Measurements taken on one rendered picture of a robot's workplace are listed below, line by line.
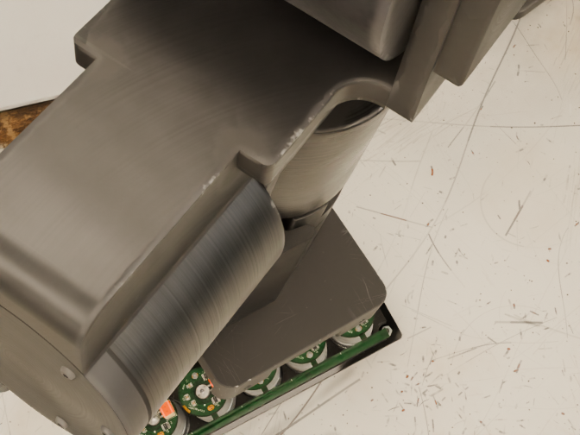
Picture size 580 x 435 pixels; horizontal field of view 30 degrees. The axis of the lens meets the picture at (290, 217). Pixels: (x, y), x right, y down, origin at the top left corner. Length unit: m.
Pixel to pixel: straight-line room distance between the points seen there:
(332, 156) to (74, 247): 0.08
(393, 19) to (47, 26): 0.51
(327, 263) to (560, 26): 0.36
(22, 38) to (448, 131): 0.27
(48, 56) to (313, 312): 0.38
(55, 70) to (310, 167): 0.43
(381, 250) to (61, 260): 0.43
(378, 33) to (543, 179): 0.45
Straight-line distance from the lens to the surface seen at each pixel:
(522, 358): 0.62
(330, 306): 0.34
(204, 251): 0.23
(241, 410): 0.55
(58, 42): 0.69
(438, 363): 0.61
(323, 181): 0.28
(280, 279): 0.32
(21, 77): 0.68
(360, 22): 0.20
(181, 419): 0.57
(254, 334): 0.34
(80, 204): 0.21
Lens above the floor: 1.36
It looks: 75 degrees down
